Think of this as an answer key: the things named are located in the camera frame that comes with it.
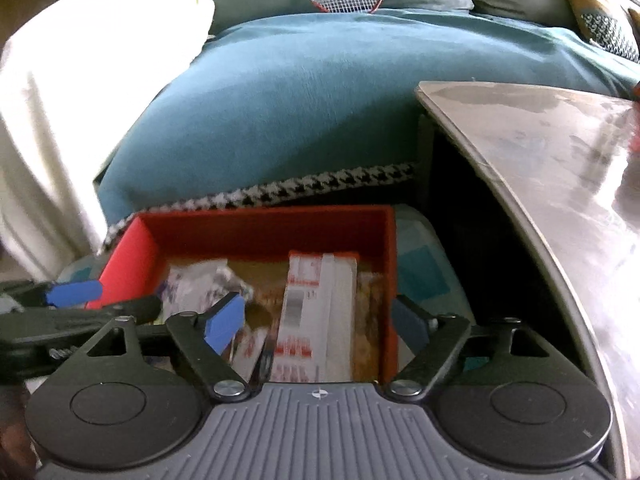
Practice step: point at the brown meat snack packet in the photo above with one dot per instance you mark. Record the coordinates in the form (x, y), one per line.
(200, 280)

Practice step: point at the red cardboard box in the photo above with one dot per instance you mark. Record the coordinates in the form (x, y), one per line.
(275, 232)

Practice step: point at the patterned cushion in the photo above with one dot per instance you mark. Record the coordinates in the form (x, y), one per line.
(605, 25)

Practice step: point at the white and red snack packet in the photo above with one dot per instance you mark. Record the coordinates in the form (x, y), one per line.
(305, 310)

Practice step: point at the dark table with glossy top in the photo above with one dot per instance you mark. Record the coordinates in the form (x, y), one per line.
(550, 160)

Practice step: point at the white blanket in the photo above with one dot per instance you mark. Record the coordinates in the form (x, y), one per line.
(75, 110)

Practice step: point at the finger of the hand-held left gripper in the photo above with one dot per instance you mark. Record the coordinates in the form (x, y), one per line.
(75, 320)
(75, 293)

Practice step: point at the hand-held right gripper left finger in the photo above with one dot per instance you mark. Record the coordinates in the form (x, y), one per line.
(225, 322)

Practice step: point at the blue and white checked sheet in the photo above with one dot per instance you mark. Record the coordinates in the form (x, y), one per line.
(425, 270)

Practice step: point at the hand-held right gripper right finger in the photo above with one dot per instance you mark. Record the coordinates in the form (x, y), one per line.
(410, 325)

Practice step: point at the clear brown snack packet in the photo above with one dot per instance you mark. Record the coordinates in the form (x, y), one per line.
(370, 320)

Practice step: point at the teal blanket with houndstooth trim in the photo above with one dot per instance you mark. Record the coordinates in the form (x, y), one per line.
(300, 110)

